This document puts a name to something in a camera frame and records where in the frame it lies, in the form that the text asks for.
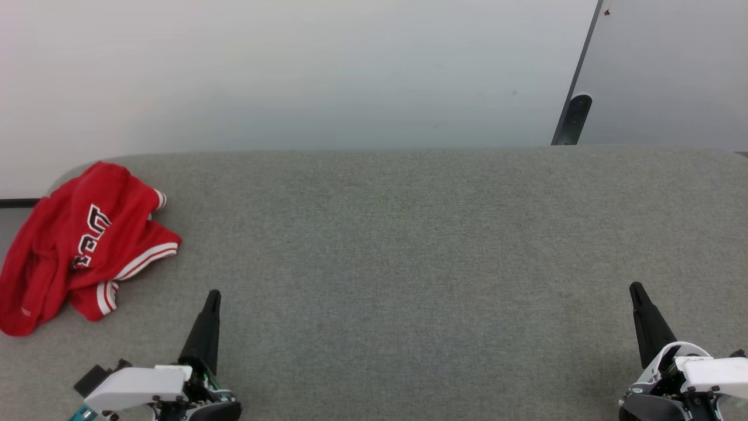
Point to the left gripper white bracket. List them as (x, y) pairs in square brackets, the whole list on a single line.
[(140, 389)]

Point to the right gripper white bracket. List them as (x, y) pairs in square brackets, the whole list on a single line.
[(695, 380)]

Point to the red jersey white sleeves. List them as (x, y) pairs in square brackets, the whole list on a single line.
[(64, 251)]

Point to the grey fabric sofa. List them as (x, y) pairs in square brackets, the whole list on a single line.
[(409, 263)]

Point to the black panel edge strip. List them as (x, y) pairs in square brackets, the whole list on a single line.
[(578, 70)]

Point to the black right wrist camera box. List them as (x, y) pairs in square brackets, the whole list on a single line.
[(737, 354)]

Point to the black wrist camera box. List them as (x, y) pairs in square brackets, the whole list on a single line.
[(90, 377), (737, 354)]

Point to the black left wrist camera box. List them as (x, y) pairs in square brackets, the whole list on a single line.
[(90, 377)]

